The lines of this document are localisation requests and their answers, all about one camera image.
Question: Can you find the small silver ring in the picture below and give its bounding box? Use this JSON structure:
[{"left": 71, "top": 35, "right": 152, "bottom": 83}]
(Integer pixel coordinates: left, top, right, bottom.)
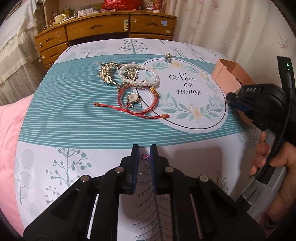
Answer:
[{"left": 137, "top": 153, "right": 152, "bottom": 175}]

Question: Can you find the right hand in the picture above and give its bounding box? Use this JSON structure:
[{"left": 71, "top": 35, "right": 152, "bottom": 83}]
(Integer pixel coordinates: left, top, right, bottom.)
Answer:
[{"left": 249, "top": 131, "right": 295, "bottom": 226}]

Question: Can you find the peach paper box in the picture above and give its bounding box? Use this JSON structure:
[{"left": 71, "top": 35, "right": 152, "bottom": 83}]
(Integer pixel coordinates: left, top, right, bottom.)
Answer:
[{"left": 211, "top": 58, "right": 258, "bottom": 127}]

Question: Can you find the white floral curtain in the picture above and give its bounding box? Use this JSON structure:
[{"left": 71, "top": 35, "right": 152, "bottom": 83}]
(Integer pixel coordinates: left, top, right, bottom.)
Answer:
[{"left": 163, "top": 1, "right": 295, "bottom": 85}]

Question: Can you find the small flower brooch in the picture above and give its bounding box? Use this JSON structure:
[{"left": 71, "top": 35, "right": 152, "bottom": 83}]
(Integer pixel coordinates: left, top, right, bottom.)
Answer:
[{"left": 164, "top": 53, "right": 172, "bottom": 63}]

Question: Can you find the gold peacock brooch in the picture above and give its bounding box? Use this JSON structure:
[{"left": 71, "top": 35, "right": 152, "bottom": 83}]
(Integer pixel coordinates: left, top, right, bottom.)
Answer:
[{"left": 96, "top": 61, "right": 139, "bottom": 88}]

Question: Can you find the patterned teal tablecloth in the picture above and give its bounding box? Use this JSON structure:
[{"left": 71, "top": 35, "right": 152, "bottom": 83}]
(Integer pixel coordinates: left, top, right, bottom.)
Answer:
[{"left": 15, "top": 39, "right": 260, "bottom": 240}]

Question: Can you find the pink blanket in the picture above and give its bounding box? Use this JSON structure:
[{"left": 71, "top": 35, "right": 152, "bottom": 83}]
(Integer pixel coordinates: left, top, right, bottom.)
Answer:
[{"left": 0, "top": 95, "right": 33, "bottom": 235}]

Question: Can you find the red white paper cup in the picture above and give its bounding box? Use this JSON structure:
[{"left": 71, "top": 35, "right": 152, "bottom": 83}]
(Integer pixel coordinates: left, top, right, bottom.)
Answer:
[{"left": 152, "top": 0, "right": 163, "bottom": 13}]

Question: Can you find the white lace bed cover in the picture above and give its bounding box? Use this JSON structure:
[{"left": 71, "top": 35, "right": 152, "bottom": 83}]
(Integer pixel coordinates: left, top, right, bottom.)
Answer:
[{"left": 1, "top": 1, "right": 46, "bottom": 105}]

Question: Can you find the red plastic bag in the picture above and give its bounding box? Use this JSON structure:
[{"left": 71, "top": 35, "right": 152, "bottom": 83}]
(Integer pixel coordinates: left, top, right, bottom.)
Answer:
[{"left": 102, "top": 0, "right": 142, "bottom": 11}]

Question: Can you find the wooden desk with drawers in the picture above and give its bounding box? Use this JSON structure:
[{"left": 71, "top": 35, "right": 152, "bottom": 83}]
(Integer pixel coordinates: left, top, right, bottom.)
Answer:
[{"left": 34, "top": 10, "right": 177, "bottom": 70}]

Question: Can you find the white mug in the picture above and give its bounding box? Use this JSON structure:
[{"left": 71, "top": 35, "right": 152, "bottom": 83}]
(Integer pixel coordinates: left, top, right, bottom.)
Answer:
[{"left": 54, "top": 14, "right": 67, "bottom": 24}]

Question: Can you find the white pearl bracelet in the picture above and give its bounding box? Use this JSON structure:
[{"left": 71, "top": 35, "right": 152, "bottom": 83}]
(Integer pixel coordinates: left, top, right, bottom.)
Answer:
[{"left": 117, "top": 62, "right": 161, "bottom": 88}]

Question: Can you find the red string bracelet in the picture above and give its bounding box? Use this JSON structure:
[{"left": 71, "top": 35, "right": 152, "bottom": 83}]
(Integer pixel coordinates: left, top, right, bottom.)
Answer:
[{"left": 93, "top": 83, "right": 170, "bottom": 120}]

